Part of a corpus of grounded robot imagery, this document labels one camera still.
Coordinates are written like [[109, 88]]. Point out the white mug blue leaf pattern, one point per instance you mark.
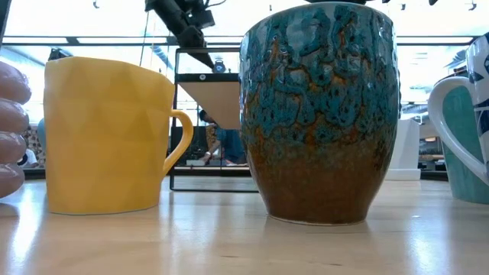
[[481, 61]]

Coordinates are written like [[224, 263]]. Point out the yellow faceted mug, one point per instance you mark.
[[107, 145]]

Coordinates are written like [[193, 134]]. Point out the blue-brown glazed mug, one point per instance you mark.
[[321, 126]]

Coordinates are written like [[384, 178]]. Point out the wooden shelf riser black frame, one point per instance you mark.
[[214, 103]]

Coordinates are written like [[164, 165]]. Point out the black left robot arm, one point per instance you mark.
[[160, 9]]

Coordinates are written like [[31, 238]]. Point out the white faceted planter pot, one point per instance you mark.
[[405, 153]]

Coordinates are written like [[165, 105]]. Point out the purple ribbed mug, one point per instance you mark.
[[13, 130]]

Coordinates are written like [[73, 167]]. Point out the light blue faceted mug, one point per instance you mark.
[[41, 133]]

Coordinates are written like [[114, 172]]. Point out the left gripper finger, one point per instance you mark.
[[204, 57]]

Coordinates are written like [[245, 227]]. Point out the person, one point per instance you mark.
[[229, 145]]

